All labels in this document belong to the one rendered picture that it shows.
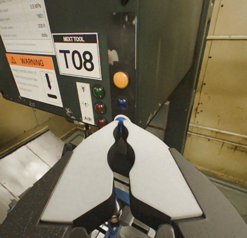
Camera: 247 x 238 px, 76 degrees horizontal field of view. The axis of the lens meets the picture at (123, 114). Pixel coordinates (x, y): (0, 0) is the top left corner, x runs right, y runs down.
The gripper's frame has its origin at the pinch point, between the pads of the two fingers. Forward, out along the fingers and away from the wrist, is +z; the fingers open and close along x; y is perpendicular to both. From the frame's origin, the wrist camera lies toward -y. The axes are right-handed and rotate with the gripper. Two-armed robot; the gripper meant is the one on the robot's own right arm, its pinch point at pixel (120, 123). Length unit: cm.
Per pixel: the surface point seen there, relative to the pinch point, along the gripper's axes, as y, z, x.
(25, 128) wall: 73, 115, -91
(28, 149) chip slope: 91, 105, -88
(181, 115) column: 40, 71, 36
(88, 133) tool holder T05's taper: 32, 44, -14
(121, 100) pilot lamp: 3.5, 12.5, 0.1
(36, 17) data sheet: -8.9, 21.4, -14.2
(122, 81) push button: 0.1, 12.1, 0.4
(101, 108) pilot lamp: 5.8, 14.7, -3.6
